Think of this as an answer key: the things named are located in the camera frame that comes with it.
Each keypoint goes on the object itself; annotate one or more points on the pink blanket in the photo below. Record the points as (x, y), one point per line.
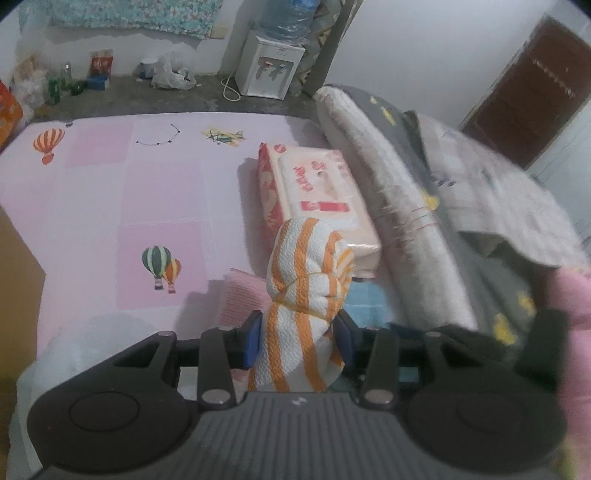
(577, 314)

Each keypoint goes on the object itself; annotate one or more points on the pink wet wipes pack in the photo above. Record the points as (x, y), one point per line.
(318, 194)

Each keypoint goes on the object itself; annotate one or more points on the blue folded washcloth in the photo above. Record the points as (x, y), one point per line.
(369, 300)

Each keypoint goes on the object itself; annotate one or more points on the crumpled clear plastic bag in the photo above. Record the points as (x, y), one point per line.
(173, 74)

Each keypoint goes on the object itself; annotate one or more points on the brown cardboard box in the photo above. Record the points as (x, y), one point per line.
(18, 300)

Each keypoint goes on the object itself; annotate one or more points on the clear glass bottle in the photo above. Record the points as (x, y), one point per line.
(67, 73)

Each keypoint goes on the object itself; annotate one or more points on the white knotted plastic bag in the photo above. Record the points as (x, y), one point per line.
(69, 350)

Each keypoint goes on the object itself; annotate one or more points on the red packet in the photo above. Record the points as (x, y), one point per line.
(100, 63)

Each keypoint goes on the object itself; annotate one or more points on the brown wooden door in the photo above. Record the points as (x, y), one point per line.
(531, 101)

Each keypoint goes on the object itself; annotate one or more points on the orange striped towel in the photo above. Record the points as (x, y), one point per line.
(295, 295)

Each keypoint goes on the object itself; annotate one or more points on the pink folded washcloth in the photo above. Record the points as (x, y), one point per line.
(242, 295)

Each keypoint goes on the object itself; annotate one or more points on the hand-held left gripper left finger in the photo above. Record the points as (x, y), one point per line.
(252, 341)

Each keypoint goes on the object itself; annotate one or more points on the white filled bag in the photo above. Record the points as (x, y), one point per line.
(30, 81)

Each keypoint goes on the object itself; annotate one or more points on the orange snack bag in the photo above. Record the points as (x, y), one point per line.
(9, 115)

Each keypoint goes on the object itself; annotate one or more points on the folded patterned bag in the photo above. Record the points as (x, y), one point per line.
(328, 41)

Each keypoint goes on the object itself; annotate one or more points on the white water dispenser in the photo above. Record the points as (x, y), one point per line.
(268, 64)

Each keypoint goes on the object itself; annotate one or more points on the green glass bottle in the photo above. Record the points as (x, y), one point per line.
(55, 91)
(78, 87)

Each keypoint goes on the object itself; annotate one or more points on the white bucket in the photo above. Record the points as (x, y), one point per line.
(148, 68)

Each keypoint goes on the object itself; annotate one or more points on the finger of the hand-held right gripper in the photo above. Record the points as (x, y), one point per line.
(542, 350)

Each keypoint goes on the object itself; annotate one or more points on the grey and white quilt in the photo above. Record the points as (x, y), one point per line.
(397, 184)

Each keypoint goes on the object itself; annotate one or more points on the floral wall cloth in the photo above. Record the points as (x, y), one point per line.
(138, 16)

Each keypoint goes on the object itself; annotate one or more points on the small blue box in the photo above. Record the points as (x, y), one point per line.
(98, 83)

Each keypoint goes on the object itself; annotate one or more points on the door hook rack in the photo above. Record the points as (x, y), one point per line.
(551, 76)

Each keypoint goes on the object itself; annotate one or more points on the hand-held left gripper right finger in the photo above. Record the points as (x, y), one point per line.
(344, 341)

